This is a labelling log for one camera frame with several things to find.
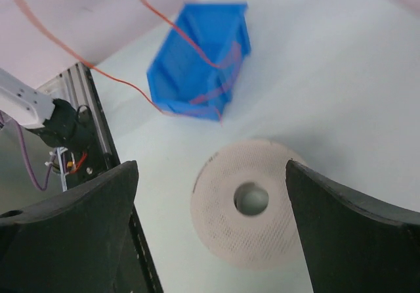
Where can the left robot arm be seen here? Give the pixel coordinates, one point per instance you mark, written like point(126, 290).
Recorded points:
point(55, 121)

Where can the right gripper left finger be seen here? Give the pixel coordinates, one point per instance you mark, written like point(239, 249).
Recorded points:
point(71, 242)

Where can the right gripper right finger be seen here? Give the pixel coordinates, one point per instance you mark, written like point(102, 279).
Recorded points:
point(352, 242)

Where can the blue plastic bin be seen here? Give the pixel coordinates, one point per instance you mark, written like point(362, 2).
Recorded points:
point(196, 67)

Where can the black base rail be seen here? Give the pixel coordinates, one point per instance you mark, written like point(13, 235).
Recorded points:
point(136, 271)

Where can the white cable spool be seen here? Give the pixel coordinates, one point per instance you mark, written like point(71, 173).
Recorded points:
point(240, 206)

